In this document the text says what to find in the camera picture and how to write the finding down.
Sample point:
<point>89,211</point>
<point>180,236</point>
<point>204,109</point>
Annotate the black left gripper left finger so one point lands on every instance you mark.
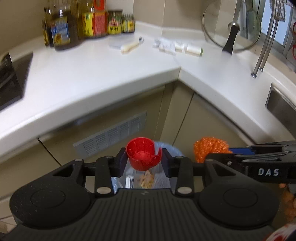
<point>104,169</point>

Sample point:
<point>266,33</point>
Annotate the trash bin with clear bag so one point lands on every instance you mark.
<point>154,178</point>

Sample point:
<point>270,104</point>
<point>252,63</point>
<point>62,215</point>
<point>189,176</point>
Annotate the beige cabinet door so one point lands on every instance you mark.
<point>191,118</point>

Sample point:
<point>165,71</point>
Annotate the white tissue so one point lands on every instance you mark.
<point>165,45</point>

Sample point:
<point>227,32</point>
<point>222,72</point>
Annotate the clear plastic box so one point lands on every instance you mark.
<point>117,41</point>

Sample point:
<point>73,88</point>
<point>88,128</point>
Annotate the soy sauce bottle red handle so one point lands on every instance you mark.
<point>94,18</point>

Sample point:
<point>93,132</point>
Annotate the black induction cooktop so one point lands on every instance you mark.
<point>13,78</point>

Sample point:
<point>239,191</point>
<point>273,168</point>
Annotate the red plastic measuring cup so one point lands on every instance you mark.
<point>142,154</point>

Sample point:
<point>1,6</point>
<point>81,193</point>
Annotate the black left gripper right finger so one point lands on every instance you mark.
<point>181,172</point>

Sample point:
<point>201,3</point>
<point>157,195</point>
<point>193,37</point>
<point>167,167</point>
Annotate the stainless steel sink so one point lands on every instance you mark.
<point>282,108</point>

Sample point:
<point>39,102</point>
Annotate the oil bottle gold cap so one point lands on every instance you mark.
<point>48,39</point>

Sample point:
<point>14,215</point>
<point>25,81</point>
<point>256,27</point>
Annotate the cabinet vent grille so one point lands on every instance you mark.
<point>110,136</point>

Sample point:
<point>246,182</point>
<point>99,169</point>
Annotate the red handled scissors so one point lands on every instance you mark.
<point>293,45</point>

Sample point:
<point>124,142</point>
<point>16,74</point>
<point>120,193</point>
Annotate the thin steel faucet pipe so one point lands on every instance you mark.
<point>270,45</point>

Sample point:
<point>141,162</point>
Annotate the soybean paste jar black lid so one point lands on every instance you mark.
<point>114,25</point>

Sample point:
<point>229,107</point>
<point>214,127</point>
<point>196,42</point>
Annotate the person hand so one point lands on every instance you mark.
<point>288,200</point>

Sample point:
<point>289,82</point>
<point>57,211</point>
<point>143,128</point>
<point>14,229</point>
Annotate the orange mesh scrubber ball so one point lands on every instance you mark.
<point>208,145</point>

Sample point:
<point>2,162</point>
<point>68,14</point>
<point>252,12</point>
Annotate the sauce jar checkered lid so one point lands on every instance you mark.
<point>128,23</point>

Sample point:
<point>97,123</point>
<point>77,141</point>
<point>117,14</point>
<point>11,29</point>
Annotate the sunflower oil bottle blue label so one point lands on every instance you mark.
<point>64,16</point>

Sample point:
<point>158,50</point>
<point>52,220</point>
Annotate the white toothbrush cream handle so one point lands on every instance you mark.
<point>130,46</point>

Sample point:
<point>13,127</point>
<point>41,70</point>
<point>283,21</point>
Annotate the glass pot lid black handle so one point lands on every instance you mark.
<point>233,26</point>

